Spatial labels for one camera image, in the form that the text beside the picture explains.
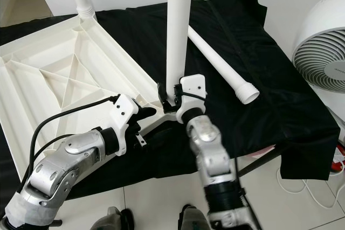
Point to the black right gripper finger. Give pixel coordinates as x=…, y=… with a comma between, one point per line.
x=163, y=95

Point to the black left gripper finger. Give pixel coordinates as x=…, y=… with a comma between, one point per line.
x=146, y=113

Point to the white plastic ribbed table top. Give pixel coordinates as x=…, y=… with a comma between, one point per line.
x=54, y=79

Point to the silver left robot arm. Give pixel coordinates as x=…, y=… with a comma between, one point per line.
x=70, y=171

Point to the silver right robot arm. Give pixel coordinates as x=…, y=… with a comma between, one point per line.
x=210, y=154

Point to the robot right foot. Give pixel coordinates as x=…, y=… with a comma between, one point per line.
x=194, y=218

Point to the dark table leg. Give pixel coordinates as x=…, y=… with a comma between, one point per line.
x=259, y=163

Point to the black cloth cover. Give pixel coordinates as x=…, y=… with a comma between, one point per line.
x=275, y=106

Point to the white floor fan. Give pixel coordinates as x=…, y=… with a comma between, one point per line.
x=323, y=52

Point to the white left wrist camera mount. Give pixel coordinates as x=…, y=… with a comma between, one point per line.
x=126, y=111

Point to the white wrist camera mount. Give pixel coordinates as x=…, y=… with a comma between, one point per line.
x=194, y=87
x=126, y=111

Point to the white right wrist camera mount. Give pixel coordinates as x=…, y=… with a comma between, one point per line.
x=194, y=87

